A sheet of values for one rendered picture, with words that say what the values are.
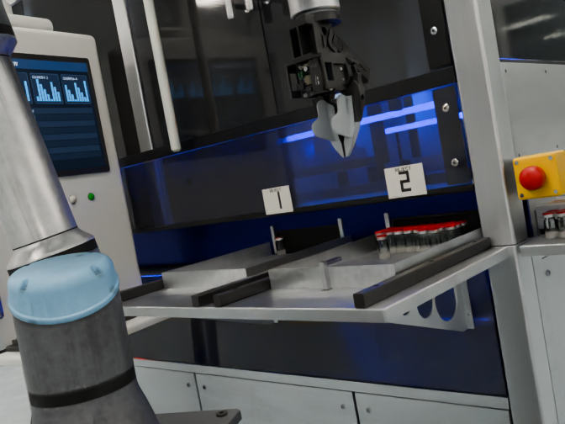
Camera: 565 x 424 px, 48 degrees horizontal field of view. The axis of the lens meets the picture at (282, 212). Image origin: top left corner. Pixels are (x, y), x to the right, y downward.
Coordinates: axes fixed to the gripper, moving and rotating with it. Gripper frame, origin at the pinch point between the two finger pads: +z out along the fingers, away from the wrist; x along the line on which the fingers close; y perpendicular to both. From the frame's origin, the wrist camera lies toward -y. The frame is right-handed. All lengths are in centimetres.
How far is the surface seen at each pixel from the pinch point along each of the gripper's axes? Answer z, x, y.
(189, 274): 18.7, -44.6, -0.6
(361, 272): 19.1, 0.1, 1.9
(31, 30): -44, -90, -2
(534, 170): 8.7, 19.0, -23.2
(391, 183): 7.6, -10.0, -26.4
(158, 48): -34, -65, -20
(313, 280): 20.2, -10.1, 1.8
